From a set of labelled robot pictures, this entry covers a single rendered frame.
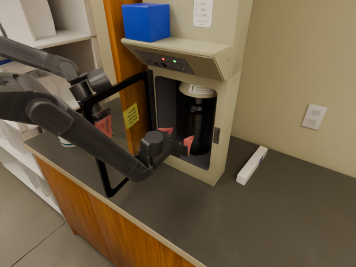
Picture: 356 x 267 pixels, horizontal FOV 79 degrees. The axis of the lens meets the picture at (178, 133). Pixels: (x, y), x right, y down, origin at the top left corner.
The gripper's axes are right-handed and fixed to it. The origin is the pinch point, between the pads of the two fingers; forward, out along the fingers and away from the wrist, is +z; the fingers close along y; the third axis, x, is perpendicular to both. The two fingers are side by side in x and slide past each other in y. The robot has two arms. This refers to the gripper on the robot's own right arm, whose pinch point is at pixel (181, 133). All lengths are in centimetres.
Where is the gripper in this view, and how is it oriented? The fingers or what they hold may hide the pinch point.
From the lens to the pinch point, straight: 83.9
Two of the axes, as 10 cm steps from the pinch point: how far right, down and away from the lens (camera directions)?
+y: -8.3, -3.2, 4.6
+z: 5.6, -4.9, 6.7
